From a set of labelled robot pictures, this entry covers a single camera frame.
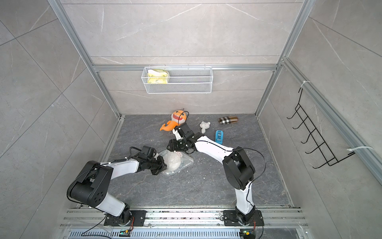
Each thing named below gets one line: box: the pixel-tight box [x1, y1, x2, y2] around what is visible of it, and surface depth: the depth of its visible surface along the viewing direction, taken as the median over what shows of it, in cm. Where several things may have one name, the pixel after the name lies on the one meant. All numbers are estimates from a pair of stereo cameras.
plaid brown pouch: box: [217, 116, 239, 125], surface depth 116 cm
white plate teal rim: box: [163, 151, 183, 173], surface depth 92 cm
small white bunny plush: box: [199, 120, 211, 134], surface depth 112 cm
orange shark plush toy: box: [159, 108, 187, 131], surface depth 112 cm
